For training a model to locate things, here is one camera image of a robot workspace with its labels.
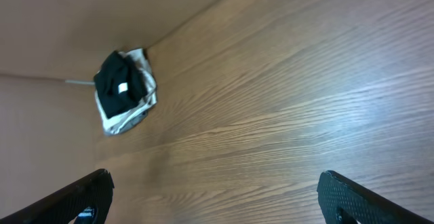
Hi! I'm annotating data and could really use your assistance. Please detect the black t-shirt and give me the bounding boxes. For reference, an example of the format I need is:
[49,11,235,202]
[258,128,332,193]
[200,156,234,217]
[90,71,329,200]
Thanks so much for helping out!
[94,51,148,119]

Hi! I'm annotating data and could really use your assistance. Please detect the grey folded garment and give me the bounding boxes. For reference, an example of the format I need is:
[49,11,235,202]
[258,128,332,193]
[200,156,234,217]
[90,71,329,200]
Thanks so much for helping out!
[104,111,148,136]

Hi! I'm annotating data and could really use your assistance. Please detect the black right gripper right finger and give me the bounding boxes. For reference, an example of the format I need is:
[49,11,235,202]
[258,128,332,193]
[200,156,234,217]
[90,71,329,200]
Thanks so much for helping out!
[317,170,433,224]

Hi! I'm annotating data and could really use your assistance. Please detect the beige folded trousers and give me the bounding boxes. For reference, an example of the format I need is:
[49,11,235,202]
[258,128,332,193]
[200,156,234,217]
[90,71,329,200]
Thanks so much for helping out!
[95,48,157,131]

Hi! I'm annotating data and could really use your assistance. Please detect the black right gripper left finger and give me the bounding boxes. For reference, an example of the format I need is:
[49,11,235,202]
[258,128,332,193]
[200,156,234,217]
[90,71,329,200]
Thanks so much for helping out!
[1,168,115,224]

